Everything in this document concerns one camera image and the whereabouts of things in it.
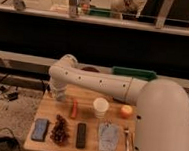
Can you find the blue plastic cup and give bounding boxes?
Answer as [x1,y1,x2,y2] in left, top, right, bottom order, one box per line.
[56,93,66,102]

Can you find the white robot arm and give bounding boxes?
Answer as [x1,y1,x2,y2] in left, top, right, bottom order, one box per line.
[48,54,189,151]

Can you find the green plastic tray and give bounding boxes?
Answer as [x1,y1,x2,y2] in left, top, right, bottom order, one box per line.
[111,66,157,81]

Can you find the purple bowl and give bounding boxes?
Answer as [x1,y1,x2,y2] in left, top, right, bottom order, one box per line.
[82,66,99,72]

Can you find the white paper cup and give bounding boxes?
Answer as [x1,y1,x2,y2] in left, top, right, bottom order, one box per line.
[93,97,109,118]

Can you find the orange carrot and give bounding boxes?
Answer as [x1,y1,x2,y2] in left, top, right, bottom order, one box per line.
[70,99,78,119]

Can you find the red yellow apple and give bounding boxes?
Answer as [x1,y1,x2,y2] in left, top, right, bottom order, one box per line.
[120,105,133,118]

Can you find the black remote control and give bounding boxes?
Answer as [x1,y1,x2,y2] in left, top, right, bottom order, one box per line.
[76,123,86,149]

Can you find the light blue cloth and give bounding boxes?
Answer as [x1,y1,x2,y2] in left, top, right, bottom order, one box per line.
[98,122,119,151]

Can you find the metal spoon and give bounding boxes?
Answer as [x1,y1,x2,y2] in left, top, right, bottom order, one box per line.
[124,127,130,151]

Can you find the bunch of dark grapes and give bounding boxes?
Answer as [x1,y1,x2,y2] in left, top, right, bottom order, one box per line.
[50,115,69,145]

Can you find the blue sponge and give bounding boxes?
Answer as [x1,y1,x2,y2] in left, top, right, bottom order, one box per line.
[31,118,49,142]

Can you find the black cables on floor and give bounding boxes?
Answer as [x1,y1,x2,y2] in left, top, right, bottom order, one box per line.
[0,72,22,121]

